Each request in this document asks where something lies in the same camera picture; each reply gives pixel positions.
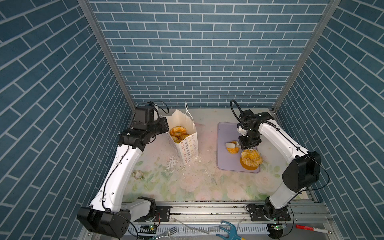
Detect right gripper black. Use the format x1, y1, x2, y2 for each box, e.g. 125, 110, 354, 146
236, 129, 260, 149

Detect ring donut bread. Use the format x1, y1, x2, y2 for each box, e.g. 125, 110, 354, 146
170, 126, 188, 138

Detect round ridged bun bread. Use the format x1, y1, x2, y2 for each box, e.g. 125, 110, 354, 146
227, 148, 241, 155

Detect white paper gift bag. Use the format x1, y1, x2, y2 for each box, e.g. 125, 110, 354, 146
166, 103, 199, 165

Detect metal bread tongs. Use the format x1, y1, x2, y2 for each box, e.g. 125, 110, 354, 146
225, 141, 241, 149

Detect small croissant bread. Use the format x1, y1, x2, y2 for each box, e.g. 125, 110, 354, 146
171, 136, 182, 144

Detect small smooth oval bread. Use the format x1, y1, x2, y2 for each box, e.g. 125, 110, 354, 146
179, 134, 189, 140

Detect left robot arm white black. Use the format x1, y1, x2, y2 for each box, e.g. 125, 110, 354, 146
77, 117, 169, 239

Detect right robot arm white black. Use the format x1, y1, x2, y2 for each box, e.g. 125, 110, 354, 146
237, 120, 321, 221

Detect lavender plastic tray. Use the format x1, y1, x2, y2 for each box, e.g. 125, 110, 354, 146
215, 121, 261, 174

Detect teal plastic clamp tool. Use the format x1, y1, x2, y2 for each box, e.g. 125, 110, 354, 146
216, 221, 244, 240

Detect red white marker pen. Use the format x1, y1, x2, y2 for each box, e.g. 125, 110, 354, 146
296, 225, 332, 234

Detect metal fork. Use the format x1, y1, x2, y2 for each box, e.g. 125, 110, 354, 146
150, 227, 178, 240

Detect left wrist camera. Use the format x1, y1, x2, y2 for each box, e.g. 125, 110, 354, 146
133, 102, 160, 131

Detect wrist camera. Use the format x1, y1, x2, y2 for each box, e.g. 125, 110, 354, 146
237, 110, 274, 136
133, 102, 160, 131

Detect large twisted ring bread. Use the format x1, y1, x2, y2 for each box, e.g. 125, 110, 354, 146
240, 149, 264, 171

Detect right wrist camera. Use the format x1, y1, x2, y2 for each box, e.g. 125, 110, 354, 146
237, 110, 274, 136

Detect black corrugated cable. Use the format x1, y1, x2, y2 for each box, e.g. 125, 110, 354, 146
229, 99, 244, 122

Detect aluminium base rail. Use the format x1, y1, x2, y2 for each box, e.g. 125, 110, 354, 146
116, 200, 333, 226

